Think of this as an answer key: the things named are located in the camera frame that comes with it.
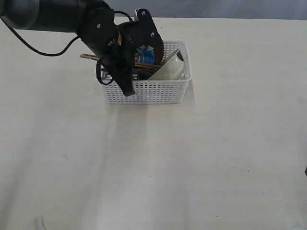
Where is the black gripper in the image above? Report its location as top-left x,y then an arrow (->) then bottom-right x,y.
96,23 -> 139,96

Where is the wooden chopstick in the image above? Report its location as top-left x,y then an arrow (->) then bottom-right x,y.
80,56 -> 160,71
80,54 -> 162,69

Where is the blue chips bag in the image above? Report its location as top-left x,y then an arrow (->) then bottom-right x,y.
134,46 -> 155,64

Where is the white speckled bowl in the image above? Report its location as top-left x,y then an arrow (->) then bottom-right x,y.
148,49 -> 185,81

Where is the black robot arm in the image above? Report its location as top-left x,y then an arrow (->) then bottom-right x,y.
0,0 -> 135,97

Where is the silver foil packet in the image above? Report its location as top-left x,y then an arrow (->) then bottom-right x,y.
101,68 -> 139,84

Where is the white perforated plastic basket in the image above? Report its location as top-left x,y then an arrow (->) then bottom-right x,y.
102,40 -> 192,104

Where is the brown round plate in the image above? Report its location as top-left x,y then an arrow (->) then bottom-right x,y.
124,23 -> 165,65

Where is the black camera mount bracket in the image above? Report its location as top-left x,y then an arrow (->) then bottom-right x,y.
129,8 -> 164,55

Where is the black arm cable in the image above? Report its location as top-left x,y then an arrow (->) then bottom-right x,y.
0,10 -> 135,86

